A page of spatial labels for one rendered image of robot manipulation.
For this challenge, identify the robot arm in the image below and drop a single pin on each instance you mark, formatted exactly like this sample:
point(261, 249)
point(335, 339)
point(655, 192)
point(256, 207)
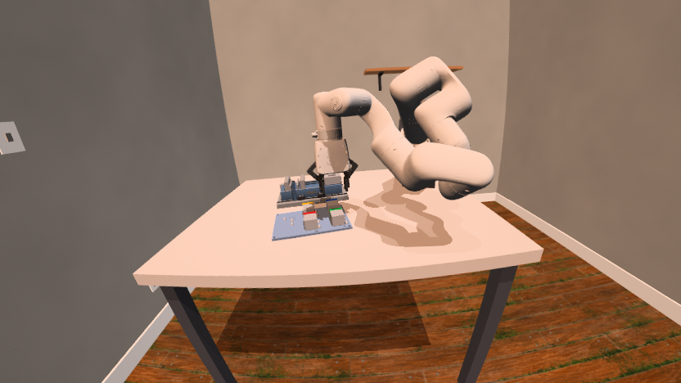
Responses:
point(436, 160)

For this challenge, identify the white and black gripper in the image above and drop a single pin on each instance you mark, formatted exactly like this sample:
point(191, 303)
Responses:
point(332, 157)

